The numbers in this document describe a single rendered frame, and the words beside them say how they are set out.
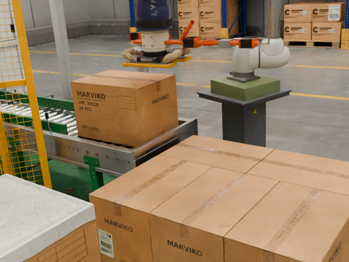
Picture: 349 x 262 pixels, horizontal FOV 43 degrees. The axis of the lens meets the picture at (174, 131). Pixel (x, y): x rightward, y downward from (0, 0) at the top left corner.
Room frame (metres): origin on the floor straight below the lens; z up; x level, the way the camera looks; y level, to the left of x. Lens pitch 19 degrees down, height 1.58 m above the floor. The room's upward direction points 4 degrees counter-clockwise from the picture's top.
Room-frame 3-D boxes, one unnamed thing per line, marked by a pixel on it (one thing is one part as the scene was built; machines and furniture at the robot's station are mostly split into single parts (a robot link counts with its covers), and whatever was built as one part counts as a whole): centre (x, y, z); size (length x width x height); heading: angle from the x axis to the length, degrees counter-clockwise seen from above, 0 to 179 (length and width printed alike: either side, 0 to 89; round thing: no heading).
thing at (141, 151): (2.76, 0.05, 0.58); 0.70 x 0.03 x 0.06; 143
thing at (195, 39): (2.65, -0.14, 1.20); 0.10 x 0.08 x 0.06; 150
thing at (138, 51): (2.77, 0.08, 1.14); 0.34 x 0.25 x 0.06; 60
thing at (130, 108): (2.98, 0.33, 0.75); 0.60 x 0.40 x 0.40; 55
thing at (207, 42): (2.78, -0.15, 1.20); 0.93 x 0.30 x 0.04; 60
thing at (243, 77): (3.20, -0.52, 0.87); 0.22 x 0.18 x 0.06; 38
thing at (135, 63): (2.69, 0.13, 1.10); 0.34 x 0.10 x 0.05; 60
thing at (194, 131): (2.76, 0.05, 0.48); 0.70 x 0.03 x 0.15; 143
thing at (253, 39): (2.47, -0.44, 1.20); 0.08 x 0.07 x 0.05; 60
